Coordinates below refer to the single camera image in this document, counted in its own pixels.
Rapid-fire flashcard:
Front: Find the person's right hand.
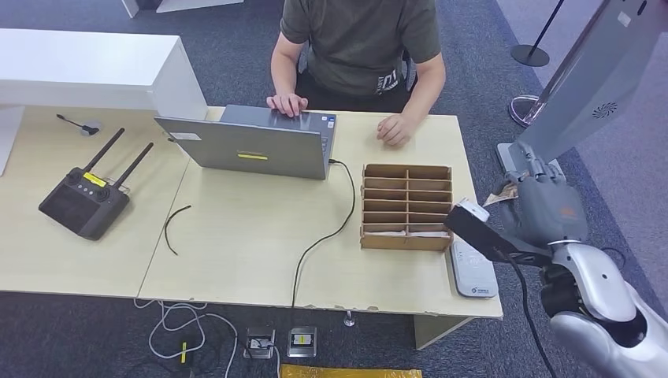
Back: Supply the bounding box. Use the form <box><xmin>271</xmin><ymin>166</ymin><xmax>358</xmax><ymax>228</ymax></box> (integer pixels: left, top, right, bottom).
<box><xmin>265</xmin><ymin>92</ymin><xmax>310</xmax><ymax>118</ymax></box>

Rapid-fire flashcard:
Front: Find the grey kiosk display stand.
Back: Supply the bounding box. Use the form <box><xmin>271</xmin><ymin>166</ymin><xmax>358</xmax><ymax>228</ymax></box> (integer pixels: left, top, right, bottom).
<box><xmin>495</xmin><ymin>0</ymin><xmax>668</xmax><ymax>181</ymax></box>

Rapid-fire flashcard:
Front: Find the yellow plastic bag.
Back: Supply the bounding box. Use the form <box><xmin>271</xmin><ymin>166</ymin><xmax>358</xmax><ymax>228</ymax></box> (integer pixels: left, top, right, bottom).
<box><xmin>279</xmin><ymin>363</ymin><xmax>424</xmax><ymax>378</ymax></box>

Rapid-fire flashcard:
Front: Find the silver floor socket box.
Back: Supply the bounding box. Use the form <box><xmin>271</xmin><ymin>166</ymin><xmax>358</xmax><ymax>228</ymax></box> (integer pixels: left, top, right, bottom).
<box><xmin>287</xmin><ymin>325</ymin><xmax>318</xmax><ymax>359</ymax></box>
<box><xmin>243</xmin><ymin>325</ymin><xmax>276</xmax><ymax>361</ymax></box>

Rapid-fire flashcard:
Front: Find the black laptop power cable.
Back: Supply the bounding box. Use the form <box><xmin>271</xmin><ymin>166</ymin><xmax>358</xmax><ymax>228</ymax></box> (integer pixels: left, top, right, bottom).
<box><xmin>291</xmin><ymin>158</ymin><xmax>357</xmax><ymax>309</ymax></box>

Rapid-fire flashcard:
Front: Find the white furniture base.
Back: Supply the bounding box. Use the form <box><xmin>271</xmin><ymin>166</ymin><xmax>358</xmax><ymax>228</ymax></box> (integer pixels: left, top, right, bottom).
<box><xmin>121</xmin><ymin>0</ymin><xmax>245</xmax><ymax>19</ymax></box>

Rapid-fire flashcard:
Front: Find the short black cable piece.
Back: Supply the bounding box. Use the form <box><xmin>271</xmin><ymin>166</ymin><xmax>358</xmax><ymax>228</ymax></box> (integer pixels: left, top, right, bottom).
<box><xmin>163</xmin><ymin>205</ymin><xmax>192</xmax><ymax>257</ymax></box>

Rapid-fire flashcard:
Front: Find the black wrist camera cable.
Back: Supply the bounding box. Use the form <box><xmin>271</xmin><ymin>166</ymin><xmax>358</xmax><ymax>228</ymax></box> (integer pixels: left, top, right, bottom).
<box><xmin>495</xmin><ymin>250</ymin><xmax>547</xmax><ymax>378</ymax></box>

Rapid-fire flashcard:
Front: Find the grey laptop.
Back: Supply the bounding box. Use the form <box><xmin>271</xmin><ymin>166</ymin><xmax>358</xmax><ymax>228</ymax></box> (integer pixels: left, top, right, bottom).
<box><xmin>154</xmin><ymin>105</ymin><xmax>338</xmax><ymax>181</ymax></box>

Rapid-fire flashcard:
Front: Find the small black desk microphone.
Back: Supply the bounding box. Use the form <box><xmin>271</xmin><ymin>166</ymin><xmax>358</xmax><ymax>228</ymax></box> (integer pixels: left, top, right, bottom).
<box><xmin>55</xmin><ymin>113</ymin><xmax>102</xmax><ymax>138</ymax></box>

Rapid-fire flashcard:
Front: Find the person's left hand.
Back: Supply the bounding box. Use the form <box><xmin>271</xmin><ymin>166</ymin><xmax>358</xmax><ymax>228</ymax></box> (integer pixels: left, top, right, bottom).
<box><xmin>377</xmin><ymin>113</ymin><xmax>416</xmax><ymax>147</ymax></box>

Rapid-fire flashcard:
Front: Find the black remote controller with antennas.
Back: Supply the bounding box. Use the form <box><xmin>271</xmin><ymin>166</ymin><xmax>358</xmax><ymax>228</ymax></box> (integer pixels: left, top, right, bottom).
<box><xmin>38</xmin><ymin>128</ymin><xmax>155</xmax><ymax>242</ymax></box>

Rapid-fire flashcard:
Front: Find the white card reader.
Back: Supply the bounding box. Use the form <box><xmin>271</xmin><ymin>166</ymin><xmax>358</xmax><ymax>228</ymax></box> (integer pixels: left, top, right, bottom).
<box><xmin>449</xmin><ymin>239</ymin><xmax>499</xmax><ymax>299</ymax></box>

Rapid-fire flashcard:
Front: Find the white counter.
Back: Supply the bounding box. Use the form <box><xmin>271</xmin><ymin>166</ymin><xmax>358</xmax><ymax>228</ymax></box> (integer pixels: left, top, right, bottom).
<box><xmin>0</xmin><ymin>27</ymin><xmax>210</xmax><ymax>179</ymax></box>

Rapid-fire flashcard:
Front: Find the wooden card organiser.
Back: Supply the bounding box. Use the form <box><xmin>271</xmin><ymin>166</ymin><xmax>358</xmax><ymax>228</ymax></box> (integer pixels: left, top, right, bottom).
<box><xmin>360</xmin><ymin>163</ymin><xmax>454</xmax><ymax>253</ymax></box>

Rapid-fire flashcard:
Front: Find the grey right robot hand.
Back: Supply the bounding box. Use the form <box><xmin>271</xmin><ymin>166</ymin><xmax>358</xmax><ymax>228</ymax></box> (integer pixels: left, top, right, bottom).
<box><xmin>492</xmin><ymin>143</ymin><xmax>588</xmax><ymax>247</ymax></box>

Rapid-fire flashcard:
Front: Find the chrome stanchion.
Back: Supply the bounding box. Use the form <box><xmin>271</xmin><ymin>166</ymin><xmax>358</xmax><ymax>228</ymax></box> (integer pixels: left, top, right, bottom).
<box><xmin>508</xmin><ymin>83</ymin><xmax>551</xmax><ymax>129</ymax></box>

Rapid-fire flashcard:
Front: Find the white floor cable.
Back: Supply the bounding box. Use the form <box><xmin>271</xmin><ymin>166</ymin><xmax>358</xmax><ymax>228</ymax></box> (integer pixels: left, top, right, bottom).
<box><xmin>132</xmin><ymin>298</ymin><xmax>239</xmax><ymax>378</ymax></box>

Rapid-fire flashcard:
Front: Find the black stanchion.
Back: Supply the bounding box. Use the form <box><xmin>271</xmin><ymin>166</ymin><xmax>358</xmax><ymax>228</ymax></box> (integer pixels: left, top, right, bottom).
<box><xmin>510</xmin><ymin>0</ymin><xmax>567</xmax><ymax>68</ymax></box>

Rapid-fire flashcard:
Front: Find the person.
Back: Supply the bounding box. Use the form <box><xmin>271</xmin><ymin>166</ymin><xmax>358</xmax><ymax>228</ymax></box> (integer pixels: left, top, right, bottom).
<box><xmin>265</xmin><ymin>0</ymin><xmax>447</xmax><ymax>148</ymax></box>

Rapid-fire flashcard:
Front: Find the patterned ID card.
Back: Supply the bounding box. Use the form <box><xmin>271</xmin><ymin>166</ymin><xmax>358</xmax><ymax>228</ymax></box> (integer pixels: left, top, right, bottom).
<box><xmin>482</xmin><ymin>182</ymin><xmax>520</xmax><ymax>208</ymax></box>

